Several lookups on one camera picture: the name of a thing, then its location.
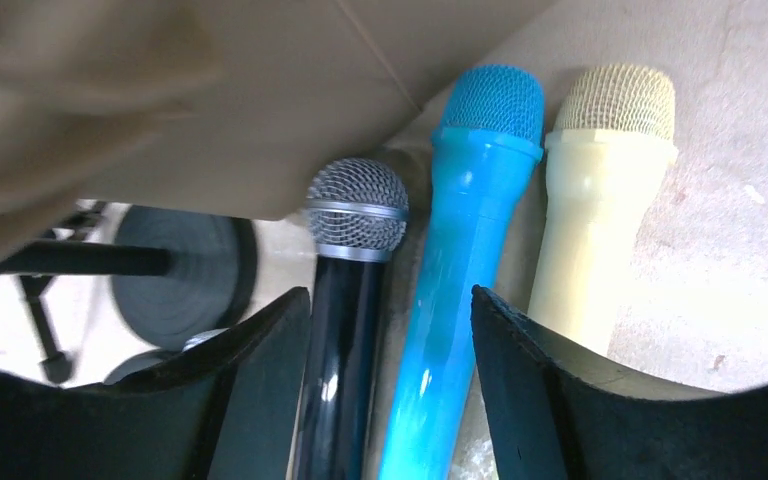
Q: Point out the black microphone silver grille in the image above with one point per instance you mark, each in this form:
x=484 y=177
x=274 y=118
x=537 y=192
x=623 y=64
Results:
x=357 y=211

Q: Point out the tan hard case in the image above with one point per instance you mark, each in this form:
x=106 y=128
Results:
x=221 y=107

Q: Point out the blue microphone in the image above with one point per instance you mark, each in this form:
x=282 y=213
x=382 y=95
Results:
x=485 y=149

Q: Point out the cream microphone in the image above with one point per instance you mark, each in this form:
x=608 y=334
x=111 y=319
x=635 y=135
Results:
x=607 y=155

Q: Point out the black tripod shock mount stand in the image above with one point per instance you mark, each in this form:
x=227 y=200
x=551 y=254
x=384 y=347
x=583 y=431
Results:
x=56 y=364

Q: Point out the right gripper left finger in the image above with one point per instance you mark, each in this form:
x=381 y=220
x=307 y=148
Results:
x=224 y=409

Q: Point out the black round base stand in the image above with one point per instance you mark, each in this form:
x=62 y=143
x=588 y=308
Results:
x=173 y=274

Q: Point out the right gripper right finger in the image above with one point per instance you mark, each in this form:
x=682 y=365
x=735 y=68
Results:
x=557 y=410

